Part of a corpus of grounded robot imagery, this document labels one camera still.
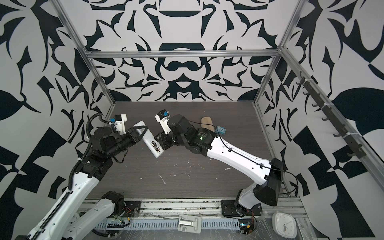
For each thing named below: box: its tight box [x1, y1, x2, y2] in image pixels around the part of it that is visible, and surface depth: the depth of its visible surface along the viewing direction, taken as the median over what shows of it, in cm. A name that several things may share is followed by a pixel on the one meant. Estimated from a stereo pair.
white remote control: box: [133, 120, 164, 158], surface depth 70 cm
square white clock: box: [272, 212, 297, 239], surface depth 69 cm
